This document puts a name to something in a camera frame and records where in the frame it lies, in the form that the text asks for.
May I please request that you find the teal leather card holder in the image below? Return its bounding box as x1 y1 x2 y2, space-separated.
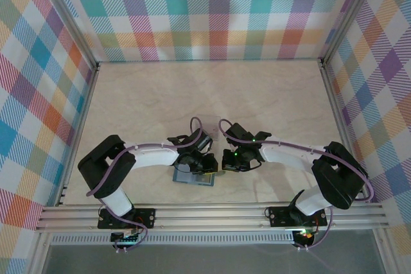
172 166 216 187

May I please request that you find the right controller circuit board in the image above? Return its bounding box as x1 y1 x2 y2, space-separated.
295 227 317 246

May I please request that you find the controller circuit board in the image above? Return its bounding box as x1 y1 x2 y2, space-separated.
295 227 317 246
110 230 142 244

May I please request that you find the left controller circuit board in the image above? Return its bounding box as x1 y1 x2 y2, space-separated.
110 230 142 244

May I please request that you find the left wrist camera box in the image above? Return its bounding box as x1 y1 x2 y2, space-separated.
192 129 213 153

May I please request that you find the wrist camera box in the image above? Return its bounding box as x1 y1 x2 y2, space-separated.
224 123 253 142
192 129 213 153

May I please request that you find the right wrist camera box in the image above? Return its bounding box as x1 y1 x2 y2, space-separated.
224 123 253 142

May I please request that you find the aluminium mounting rail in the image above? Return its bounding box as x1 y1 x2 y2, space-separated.
34 203 391 232

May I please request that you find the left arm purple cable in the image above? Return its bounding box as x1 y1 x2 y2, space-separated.
85 116 206 254

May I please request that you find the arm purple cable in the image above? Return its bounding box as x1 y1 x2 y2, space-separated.
218 118 374 252
85 116 206 254

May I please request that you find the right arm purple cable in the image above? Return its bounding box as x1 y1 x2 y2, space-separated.
218 118 374 252

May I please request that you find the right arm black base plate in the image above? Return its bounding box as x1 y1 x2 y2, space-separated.
268 205 328 227

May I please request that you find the grey slotted cable duct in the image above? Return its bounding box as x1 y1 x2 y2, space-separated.
49 234 296 245

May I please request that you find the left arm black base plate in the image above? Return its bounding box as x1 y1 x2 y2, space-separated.
97 208 157 230

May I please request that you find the aluminium table side rail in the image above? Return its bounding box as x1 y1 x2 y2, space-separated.
319 58 369 203
56 62 100 207

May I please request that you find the aluminium frame leg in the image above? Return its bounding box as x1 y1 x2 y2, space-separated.
374 228 399 274
27 232 52 274

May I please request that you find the aluminium corner frame post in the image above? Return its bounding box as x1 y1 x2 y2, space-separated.
33 0 100 69
320 0 386 63

